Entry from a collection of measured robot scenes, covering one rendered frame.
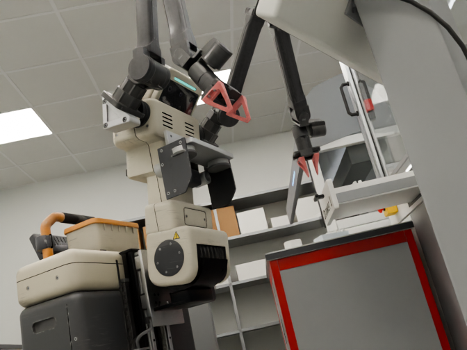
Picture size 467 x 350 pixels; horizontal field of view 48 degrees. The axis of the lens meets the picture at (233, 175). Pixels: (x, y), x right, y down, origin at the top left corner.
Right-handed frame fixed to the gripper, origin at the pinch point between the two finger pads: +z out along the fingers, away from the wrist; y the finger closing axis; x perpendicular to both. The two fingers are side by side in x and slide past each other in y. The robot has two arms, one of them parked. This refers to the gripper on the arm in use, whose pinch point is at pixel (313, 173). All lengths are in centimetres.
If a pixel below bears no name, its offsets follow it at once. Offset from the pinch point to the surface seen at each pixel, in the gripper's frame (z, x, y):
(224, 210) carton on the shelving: -86, 367, -29
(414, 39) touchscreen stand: 12, -110, 1
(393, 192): 16.4, -10.0, 23.3
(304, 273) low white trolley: 33.5, 14.2, -11.2
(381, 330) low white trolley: 60, 13, 10
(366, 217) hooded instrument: 7, 81, 37
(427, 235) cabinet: 31.8, 6.4, 35.5
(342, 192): 11.9, -10.4, 6.2
